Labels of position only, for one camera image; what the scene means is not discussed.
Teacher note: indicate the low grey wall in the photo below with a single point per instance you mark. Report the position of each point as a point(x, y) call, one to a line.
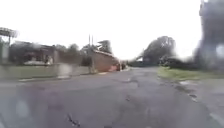
point(30, 71)

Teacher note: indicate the large dark tree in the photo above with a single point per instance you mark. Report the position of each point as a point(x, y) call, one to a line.
point(211, 36)

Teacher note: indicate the canopy structure on pole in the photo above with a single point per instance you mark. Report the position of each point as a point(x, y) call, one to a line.
point(6, 43)

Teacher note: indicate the dark hedge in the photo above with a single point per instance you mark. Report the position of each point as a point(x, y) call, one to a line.
point(176, 62)

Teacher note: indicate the round distant tree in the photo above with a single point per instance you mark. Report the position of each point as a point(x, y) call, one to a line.
point(159, 50)

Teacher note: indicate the grass verge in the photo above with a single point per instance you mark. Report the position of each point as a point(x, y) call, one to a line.
point(176, 73)

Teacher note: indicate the grey asphalt road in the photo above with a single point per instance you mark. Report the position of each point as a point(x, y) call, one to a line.
point(110, 100)

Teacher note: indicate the red brick building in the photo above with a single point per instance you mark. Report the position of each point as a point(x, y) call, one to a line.
point(101, 60)

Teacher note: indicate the dark low building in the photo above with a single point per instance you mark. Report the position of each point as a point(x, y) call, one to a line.
point(31, 53)

